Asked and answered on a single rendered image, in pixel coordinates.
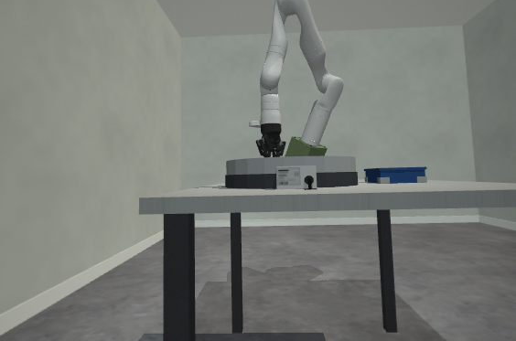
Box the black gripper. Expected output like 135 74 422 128
256 123 286 157

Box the blue plastic crate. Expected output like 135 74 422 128
364 167 427 184

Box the grey round turntable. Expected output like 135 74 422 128
225 156 358 190

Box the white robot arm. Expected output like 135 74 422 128
249 0 344 146

